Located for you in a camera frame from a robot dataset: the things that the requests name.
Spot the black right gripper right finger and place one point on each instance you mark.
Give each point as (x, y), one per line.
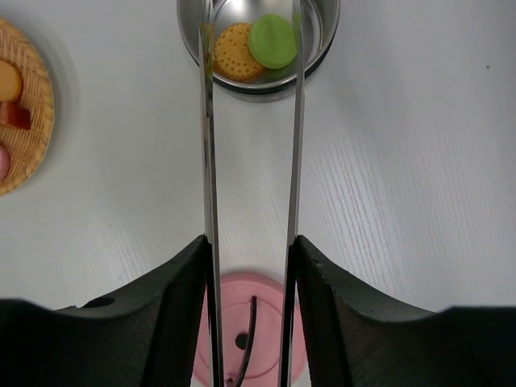
(358, 336)

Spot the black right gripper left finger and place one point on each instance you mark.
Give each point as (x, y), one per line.
(142, 334)

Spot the steel tongs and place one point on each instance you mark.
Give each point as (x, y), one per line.
(214, 304)

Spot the red brown caramel sweet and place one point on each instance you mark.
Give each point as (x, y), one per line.
(15, 116)

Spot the orange round macaron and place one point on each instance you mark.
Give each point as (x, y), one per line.
(11, 83)

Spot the tan dotted biscuit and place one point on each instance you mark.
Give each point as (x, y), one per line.
(232, 56)

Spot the green round macaron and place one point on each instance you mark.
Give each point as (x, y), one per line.
(272, 42)

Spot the steel lunch box bowl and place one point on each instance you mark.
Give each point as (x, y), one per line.
(320, 20)

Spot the pink round sandwich cookie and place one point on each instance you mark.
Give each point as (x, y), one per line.
(4, 163)

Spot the woven bamboo tray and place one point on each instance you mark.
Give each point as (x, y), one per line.
(27, 148)

